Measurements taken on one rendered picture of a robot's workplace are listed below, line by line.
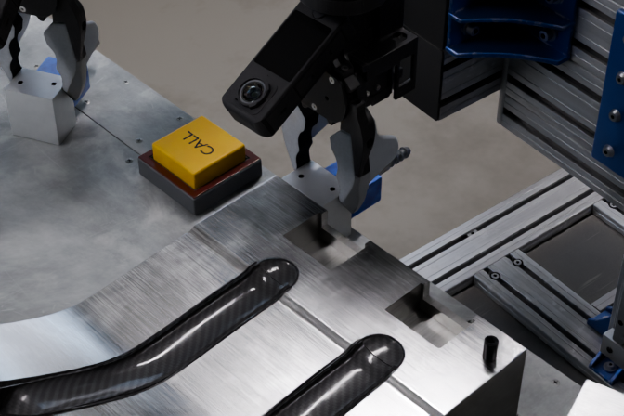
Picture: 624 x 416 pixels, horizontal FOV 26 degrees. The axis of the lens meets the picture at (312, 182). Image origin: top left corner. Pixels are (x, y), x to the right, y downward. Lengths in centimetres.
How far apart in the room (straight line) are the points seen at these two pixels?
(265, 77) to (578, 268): 106
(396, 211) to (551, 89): 102
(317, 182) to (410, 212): 125
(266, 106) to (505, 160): 153
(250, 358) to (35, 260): 28
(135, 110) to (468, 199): 120
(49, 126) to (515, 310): 86
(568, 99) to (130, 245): 48
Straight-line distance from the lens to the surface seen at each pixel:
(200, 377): 95
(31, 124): 128
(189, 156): 119
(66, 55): 123
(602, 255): 204
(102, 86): 135
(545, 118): 143
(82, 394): 93
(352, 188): 110
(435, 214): 238
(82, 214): 120
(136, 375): 96
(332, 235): 106
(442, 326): 101
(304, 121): 111
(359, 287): 100
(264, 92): 102
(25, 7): 122
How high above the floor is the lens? 160
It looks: 41 degrees down
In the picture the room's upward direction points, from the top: straight up
